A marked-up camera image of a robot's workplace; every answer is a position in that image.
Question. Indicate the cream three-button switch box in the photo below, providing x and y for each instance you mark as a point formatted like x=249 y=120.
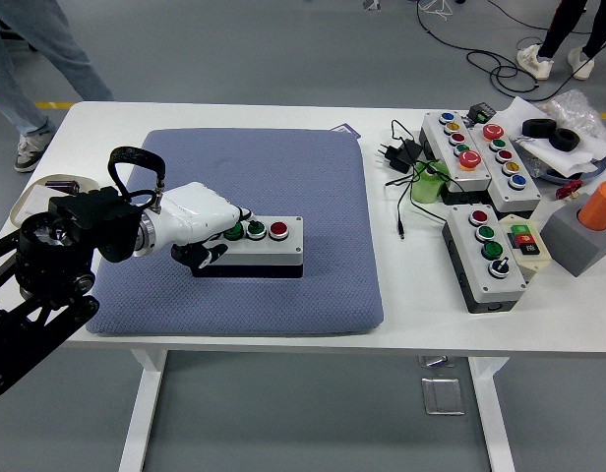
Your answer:
x=527 y=243

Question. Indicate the white wall switch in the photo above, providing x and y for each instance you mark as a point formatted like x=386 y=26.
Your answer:
x=37 y=196

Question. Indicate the cream oval tray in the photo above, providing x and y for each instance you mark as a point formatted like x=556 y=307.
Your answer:
x=25 y=199

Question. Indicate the purple white card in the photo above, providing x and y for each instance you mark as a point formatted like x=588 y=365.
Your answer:
x=345 y=129

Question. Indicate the green plastic cup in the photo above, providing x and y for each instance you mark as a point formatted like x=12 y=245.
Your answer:
x=423 y=189

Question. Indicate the grey foam block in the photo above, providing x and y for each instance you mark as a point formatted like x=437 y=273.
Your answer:
x=568 y=241

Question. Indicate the small black relay module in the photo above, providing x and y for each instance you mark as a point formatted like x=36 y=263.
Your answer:
x=480 y=112

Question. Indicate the metal floor socket plate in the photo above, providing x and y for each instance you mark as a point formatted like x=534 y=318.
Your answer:
x=443 y=395

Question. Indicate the grey four-button control box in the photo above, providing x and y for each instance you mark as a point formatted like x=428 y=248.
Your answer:
x=278 y=253
x=500 y=287

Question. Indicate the blue-grey padded mat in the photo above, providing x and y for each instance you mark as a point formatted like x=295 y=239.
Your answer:
x=308 y=187

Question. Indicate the person in blue trousers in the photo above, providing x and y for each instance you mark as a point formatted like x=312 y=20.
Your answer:
x=52 y=39

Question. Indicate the red knob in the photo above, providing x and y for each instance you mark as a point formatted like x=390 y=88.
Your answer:
x=568 y=189

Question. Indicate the five-button box, small red mushroom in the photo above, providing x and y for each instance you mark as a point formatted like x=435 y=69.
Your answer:
x=437 y=129

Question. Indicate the person in black trousers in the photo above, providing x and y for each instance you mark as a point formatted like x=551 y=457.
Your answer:
x=561 y=24

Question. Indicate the white paper sheet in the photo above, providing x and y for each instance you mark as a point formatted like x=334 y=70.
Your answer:
x=517 y=110

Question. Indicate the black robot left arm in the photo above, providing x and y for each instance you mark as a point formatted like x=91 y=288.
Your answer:
x=91 y=221

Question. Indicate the clear bubble wrap bag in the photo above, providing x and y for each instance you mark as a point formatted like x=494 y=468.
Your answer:
x=573 y=110

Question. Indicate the small metal floor plate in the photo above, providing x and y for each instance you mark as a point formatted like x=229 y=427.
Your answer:
x=436 y=361

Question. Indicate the orange cylinder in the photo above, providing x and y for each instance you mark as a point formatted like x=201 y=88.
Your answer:
x=600 y=204

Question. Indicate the dark purple battery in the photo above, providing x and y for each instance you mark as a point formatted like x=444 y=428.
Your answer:
x=62 y=186

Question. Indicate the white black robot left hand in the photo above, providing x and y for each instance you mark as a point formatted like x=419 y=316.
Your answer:
x=195 y=211

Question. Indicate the five-button box, large red mushroom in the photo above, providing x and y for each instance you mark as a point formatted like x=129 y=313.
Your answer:
x=522 y=196

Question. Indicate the blue-rimmed round disc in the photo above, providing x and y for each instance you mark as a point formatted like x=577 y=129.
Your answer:
x=586 y=173

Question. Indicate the white table leg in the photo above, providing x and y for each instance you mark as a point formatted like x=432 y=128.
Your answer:
x=492 y=418
x=140 y=408

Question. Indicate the black power adapter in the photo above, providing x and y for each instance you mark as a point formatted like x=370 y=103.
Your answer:
x=404 y=155

